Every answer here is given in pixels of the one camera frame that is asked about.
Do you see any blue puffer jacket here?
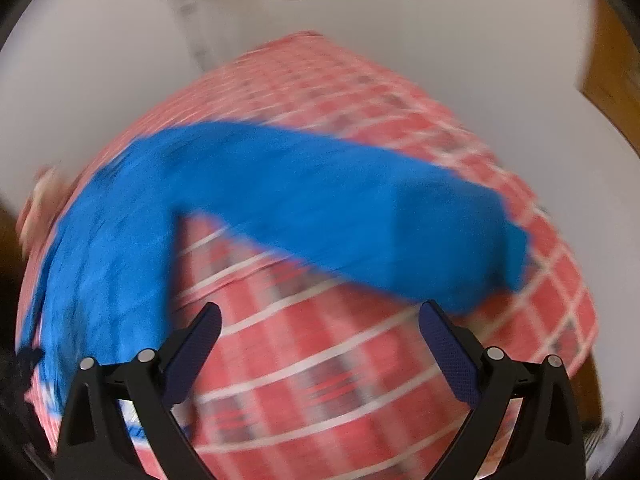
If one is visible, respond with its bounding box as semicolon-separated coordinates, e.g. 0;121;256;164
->
21;122;527;434

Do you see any red plaid bed blanket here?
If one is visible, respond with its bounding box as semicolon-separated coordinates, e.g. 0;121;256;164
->
14;30;600;480

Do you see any pink unicorn plush toy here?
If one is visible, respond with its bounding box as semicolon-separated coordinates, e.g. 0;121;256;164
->
16;166;72;259

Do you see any wooden door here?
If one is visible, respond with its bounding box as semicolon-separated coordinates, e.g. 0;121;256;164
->
582;0;639;153

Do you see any grey metal stand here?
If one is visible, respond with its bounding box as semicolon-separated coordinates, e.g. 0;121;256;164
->
165;0;216;73

